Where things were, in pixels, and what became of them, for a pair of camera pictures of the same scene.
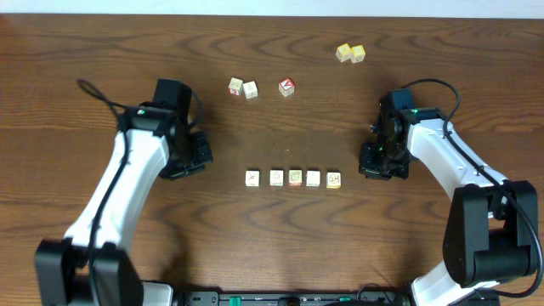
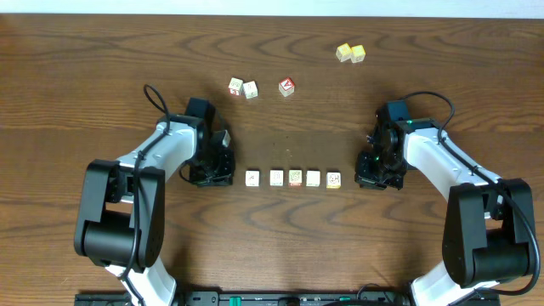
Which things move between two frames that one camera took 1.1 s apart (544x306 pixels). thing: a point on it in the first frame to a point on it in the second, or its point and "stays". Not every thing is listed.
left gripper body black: [197, 155] to [213, 177]
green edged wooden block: [276, 178] stays
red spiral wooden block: [296, 177] stays
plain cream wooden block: [313, 178] stays
